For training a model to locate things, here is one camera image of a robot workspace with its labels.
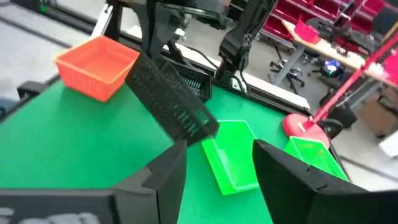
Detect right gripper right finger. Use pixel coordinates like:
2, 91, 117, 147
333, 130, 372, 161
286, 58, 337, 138
252, 139, 398, 224

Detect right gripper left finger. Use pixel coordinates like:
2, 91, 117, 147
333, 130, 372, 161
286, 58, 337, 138
111, 139, 188, 224

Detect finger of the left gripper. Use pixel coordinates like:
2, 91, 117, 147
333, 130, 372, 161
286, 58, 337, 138
169, 40, 188, 65
139, 14, 170, 62

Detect green plastic basket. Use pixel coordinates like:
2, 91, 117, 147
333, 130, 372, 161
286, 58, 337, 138
283, 136, 349, 182
201, 119, 261, 196

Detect black plastic basket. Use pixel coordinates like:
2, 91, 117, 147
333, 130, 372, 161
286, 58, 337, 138
124, 52, 220, 147
157, 58, 213, 103

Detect orange plastic basket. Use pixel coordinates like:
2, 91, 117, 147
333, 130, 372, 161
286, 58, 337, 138
54, 35, 141, 103

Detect red shelf bins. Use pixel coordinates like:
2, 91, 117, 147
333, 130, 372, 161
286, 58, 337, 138
261, 0, 398, 43

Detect red desk lamp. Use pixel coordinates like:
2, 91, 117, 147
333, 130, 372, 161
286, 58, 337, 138
281, 30, 398, 149

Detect brown cardboard box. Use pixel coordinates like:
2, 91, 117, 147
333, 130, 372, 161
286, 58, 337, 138
357, 90, 398, 139

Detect pink basket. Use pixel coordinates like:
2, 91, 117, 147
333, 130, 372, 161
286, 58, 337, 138
294, 19, 321, 45

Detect device with blue light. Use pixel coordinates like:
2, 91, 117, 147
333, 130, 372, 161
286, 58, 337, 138
323, 58, 345, 78

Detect wooden desk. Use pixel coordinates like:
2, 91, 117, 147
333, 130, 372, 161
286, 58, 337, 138
281, 19, 398, 90

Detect black frame strut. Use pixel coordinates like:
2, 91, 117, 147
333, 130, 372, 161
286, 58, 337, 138
104, 0, 124, 41

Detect black table frame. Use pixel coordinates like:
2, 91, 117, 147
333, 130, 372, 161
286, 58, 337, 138
0, 18, 315, 124

